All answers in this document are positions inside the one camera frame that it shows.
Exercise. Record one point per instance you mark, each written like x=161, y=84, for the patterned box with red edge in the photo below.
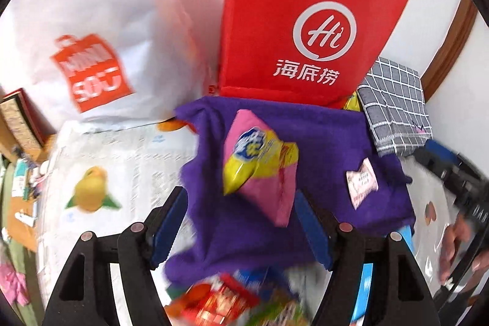
x=19, y=119

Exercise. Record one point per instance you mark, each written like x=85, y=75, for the grey checked cloth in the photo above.
x=393, y=100

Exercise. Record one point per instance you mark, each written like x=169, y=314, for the pink cloth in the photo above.
x=13, y=284

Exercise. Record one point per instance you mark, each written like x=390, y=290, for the blue cookie snack packet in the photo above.
x=259, y=278

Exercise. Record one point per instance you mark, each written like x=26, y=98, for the blue tissue pack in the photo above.
x=363, y=291

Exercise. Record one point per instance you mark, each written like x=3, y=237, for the white plastic shopping bag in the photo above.
x=114, y=5

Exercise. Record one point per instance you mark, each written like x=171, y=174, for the pink and yellow snack packet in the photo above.
x=259, y=165

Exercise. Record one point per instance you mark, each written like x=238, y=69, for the small yellow packet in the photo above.
x=351, y=103

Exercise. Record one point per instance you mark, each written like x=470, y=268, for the red snack packet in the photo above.
x=214, y=303

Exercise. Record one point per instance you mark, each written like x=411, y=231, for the small white candy packet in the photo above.
x=361, y=182

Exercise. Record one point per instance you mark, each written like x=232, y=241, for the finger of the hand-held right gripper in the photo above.
x=439, y=154

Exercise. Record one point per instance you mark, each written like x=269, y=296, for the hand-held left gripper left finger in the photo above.
x=170, y=223

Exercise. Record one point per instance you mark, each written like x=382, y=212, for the purple towel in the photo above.
x=336, y=142

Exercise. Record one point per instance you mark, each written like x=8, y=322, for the fruit print tablecloth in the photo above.
x=126, y=165

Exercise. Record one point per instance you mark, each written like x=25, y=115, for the brown cardboard box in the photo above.
x=23, y=223

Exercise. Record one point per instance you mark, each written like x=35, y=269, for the brown wooden frame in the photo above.
x=454, y=43

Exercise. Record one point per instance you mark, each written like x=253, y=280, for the green snack packet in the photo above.
x=279, y=310

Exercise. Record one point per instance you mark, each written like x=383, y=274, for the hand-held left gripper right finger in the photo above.
x=311, y=230

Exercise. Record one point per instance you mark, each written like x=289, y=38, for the person's right hand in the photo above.
x=456, y=242

